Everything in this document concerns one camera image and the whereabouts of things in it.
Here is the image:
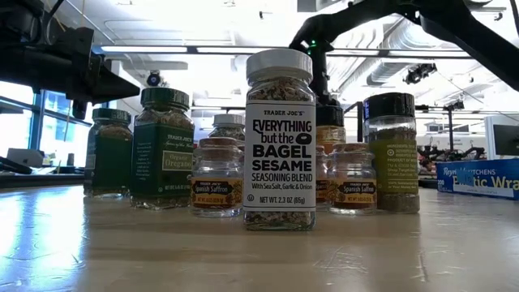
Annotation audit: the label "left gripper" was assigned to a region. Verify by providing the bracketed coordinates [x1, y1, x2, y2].
[42, 48, 141, 121]

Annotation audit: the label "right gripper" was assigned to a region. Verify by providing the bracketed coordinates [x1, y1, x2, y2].
[289, 16, 342, 107]

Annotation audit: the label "black lid spice jar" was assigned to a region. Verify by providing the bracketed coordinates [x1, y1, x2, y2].
[315, 105, 348, 156]
[362, 92, 422, 215]

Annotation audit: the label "green lid spice jar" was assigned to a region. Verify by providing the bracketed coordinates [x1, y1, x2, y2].
[84, 107, 134, 199]
[129, 87, 195, 211]

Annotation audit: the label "white lid bagel seasoning jar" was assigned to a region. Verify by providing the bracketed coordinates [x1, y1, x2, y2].
[242, 48, 317, 232]
[208, 113, 247, 153]

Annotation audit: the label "cork lid saffron jar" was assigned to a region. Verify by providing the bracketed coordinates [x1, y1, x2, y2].
[315, 144, 330, 212]
[327, 141, 378, 216]
[188, 136, 244, 219]

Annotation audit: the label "long ceiling light bar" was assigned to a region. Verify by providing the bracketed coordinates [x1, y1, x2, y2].
[92, 44, 475, 60]

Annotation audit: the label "black ceiling projector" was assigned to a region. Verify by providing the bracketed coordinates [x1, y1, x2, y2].
[402, 62, 438, 85]

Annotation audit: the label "background robot arms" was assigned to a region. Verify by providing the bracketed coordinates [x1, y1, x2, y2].
[417, 144, 487, 175]

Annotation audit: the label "blue plastic wrap box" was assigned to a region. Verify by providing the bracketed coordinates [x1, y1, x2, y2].
[435, 157, 519, 200]

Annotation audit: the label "dark computer monitor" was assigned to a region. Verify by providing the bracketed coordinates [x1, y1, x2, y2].
[492, 123, 519, 157]

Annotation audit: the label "round ceiling camera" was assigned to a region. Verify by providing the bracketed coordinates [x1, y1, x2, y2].
[145, 71, 163, 88]

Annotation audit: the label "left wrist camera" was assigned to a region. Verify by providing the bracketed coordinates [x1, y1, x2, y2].
[60, 26, 95, 58]

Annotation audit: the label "black background rig frame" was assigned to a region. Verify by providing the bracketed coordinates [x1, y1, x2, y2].
[414, 99, 466, 152]

